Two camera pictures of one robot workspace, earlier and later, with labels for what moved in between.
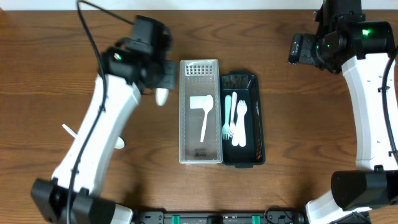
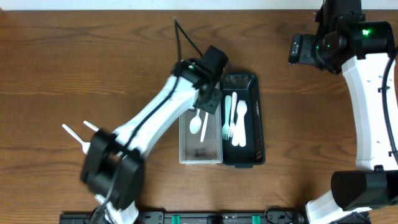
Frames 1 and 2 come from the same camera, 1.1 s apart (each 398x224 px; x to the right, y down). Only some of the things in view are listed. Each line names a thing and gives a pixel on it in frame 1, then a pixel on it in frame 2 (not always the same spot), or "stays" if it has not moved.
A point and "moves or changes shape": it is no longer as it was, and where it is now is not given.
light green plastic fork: x=226 y=129 stays
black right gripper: x=301 y=50 stays
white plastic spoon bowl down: x=161 y=94 moves or changes shape
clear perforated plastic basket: x=200 y=111 stays
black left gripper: x=165 y=81 -> x=213 y=102
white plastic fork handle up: x=242 y=108 stays
